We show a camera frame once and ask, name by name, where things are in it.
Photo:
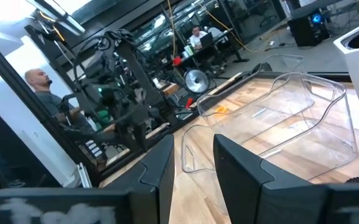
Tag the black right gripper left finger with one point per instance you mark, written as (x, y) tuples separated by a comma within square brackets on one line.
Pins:
[(154, 186)]

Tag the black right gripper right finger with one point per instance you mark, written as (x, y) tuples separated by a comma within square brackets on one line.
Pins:
[(247, 193)]

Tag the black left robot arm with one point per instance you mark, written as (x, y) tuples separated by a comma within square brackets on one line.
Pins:
[(110, 93)]

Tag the clear plastic bin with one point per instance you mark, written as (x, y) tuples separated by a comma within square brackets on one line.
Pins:
[(291, 130)]

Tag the red object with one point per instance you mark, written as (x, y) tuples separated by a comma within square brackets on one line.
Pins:
[(177, 61)]

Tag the person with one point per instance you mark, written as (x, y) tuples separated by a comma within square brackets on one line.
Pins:
[(197, 37), (39, 81)]

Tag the black laptop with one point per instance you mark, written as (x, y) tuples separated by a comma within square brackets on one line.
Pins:
[(206, 40)]

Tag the black computer tower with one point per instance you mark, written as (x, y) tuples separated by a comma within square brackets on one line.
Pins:
[(306, 31)]

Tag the black metal rig frame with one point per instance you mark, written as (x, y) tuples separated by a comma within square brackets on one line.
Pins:
[(12, 77)]

